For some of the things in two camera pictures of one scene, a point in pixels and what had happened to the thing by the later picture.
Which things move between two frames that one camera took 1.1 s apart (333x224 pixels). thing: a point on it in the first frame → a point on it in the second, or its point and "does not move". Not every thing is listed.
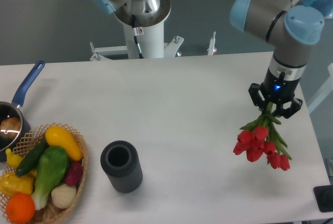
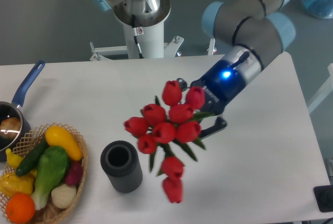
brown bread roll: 10,127 does not move
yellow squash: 56,136 does not move
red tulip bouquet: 259,137 → 175,121
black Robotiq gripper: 278,89 → 219,85
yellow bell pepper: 10,183 does not move
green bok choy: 52,166 does not move
